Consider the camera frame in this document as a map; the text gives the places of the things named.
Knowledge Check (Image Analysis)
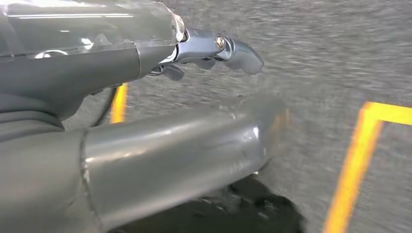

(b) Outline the silver robot left leg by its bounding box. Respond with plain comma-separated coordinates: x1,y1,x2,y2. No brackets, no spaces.
0,96,289,233

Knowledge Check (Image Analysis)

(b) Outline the yellow floor tape marking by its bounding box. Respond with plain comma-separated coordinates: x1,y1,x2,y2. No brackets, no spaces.
323,101,412,233
110,83,129,125

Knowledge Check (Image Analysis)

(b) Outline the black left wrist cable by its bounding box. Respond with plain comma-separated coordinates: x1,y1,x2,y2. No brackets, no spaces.
91,86,119,128

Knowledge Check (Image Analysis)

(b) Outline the black robot left foot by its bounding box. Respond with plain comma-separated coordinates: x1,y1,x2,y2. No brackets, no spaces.
111,175,305,233

